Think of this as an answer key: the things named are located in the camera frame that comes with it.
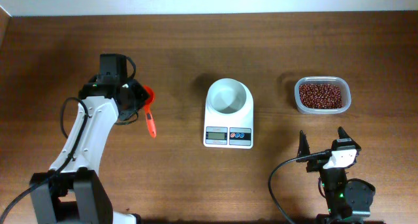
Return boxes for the white digital kitchen scale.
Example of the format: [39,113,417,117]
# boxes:
[202,84,254,149]

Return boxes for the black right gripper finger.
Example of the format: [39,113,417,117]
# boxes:
[297,130,310,162]
[338,127,351,140]

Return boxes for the orange measuring scoop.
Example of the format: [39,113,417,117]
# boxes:
[143,86,157,138]

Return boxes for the clear plastic food container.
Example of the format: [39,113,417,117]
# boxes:
[294,76,352,114]

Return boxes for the white round bowl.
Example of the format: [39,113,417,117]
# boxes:
[206,78,247,114]

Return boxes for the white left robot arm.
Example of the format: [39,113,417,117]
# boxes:
[29,54,149,223]

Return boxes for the red adzuki beans in container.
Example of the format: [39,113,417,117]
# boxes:
[298,84,343,109]

